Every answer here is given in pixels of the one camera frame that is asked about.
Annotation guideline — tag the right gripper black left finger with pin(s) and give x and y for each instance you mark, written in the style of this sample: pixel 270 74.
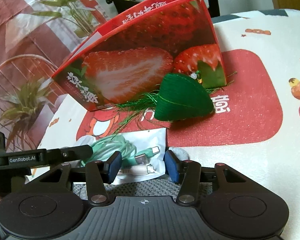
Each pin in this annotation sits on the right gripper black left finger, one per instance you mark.
pixel 98 173

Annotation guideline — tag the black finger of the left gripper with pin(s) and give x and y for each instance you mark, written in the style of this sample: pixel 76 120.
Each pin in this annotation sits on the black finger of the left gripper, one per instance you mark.
pixel 76 153

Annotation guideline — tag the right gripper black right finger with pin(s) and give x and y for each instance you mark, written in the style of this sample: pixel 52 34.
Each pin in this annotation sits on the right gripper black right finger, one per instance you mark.
pixel 187 174

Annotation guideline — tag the green zongzi tassel ornament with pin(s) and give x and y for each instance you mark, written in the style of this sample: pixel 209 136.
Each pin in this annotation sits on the green zongzi tassel ornament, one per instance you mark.
pixel 179 97

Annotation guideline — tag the white patterned tablecloth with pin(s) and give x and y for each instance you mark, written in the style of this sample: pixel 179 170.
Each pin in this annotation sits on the white patterned tablecloth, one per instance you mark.
pixel 256 127

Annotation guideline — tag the red strawberry cardboard box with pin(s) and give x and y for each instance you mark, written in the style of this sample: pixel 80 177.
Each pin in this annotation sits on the red strawberry cardboard box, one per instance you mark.
pixel 131 53

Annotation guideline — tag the red floral backdrop cloth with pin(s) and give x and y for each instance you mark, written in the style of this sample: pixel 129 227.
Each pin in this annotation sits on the red floral backdrop cloth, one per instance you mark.
pixel 36 36

